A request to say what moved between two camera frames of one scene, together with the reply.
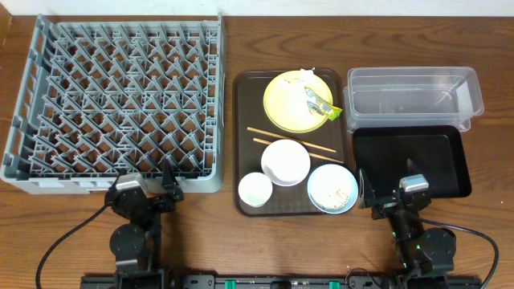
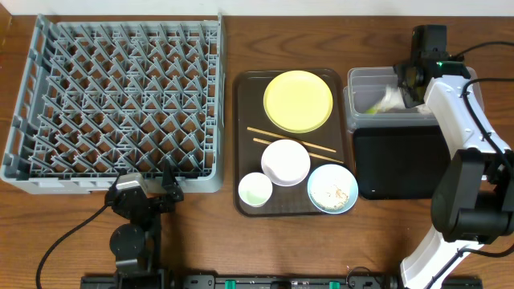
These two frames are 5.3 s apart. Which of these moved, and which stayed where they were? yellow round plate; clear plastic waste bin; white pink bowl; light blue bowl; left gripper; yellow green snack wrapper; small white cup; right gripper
Moved: right gripper; yellow green snack wrapper
Stayed: white pink bowl; left gripper; clear plastic waste bin; small white cup; light blue bowl; yellow round plate
